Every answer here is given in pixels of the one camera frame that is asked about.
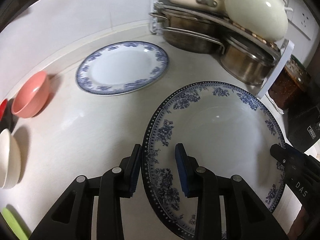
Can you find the green plate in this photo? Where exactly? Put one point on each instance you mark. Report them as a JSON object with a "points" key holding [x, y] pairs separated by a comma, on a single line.
{"points": [[11, 225]]}

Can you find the cream white bowl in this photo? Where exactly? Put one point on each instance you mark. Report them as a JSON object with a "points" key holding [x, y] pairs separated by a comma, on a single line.
{"points": [[10, 160]]}

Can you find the red and black bowl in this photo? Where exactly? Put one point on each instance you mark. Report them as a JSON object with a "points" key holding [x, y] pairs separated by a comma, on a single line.
{"points": [[5, 116]]}

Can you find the black box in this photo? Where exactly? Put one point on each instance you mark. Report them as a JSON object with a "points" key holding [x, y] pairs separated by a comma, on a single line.
{"points": [[303, 127]]}

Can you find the cream ceramic teapot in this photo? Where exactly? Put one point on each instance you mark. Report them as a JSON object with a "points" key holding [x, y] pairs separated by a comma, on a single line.
{"points": [[265, 18]]}

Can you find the pink bowl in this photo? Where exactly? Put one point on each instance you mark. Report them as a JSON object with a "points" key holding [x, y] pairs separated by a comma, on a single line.
{"points": [[32, 96]]}

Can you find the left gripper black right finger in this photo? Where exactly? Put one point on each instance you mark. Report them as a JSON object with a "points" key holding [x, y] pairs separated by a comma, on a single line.
{"points": [[228, 202]]}

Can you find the dark sauce jar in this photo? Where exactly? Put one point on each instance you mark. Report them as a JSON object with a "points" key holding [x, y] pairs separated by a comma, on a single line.
{"points": [[292, 80]]}

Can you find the lower stainless steel pot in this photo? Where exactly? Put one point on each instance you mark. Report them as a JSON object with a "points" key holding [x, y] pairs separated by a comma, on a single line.
{"points": [[245, 60]]}

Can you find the large blue floral plate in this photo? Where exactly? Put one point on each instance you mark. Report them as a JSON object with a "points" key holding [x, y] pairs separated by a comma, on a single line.
{"points": [[227, 130]]}

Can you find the stainless steel pot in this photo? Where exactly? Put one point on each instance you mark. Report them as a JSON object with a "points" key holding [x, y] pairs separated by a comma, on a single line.
{"points": [[245, 60], [189, 33]]}

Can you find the white wall socket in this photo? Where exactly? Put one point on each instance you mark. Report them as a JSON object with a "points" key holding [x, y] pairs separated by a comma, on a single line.
{"points": [[302, 19]]}

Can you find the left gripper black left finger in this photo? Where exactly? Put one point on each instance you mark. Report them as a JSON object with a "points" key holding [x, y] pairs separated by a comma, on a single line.
{"points": [[71, 215]]}

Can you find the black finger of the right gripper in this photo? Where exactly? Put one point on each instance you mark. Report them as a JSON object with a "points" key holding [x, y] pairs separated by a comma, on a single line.
{"points": [[281, 154]]}

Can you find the upper stainless steel pot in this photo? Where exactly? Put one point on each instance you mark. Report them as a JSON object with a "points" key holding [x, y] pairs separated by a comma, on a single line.
{"points": [[189, 33]]}

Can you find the small blue floral plate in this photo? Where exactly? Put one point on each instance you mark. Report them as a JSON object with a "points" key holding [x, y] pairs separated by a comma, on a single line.
{"points": [[122, 67]]}

